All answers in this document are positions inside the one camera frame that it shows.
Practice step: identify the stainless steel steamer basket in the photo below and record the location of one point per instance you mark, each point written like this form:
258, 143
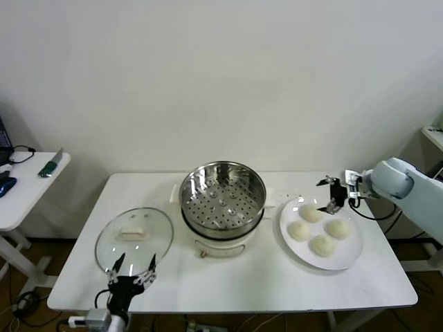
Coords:
221, 207

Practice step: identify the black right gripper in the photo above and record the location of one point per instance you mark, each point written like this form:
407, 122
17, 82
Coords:
337, 192

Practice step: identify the black laptop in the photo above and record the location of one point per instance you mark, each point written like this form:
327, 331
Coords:
4, 138

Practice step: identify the white side table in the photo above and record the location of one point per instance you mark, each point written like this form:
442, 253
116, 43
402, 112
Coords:
31, 186

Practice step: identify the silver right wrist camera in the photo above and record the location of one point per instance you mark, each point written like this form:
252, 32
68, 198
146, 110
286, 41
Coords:
351, 180

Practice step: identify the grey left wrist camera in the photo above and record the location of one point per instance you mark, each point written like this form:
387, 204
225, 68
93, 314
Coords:
97, 317

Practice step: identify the white power strip under table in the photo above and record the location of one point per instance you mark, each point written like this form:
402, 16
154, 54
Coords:
195, 326

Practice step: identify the white stand base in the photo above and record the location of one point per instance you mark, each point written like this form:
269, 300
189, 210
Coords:
422, 266

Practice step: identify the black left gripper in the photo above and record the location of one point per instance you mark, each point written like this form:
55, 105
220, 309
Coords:
121, 290

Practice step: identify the white steamed baozi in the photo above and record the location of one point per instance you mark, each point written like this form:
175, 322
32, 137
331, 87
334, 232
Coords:
322, 246
337, 229
311, 213
300, 231

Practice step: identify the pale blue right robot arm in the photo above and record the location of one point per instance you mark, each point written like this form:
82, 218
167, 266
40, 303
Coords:
415, 193

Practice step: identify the white round plate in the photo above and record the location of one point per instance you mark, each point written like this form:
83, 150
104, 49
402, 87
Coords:
346, 256

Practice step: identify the white electric cooker base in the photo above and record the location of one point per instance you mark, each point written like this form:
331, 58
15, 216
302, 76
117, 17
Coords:
221, 247

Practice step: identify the small white object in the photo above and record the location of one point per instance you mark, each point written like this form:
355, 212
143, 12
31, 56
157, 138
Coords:
5, 168

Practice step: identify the blue computer mouse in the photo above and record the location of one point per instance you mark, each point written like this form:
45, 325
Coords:
7, 185

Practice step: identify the white shelf board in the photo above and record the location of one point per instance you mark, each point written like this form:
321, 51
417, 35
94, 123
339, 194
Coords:
434, 138

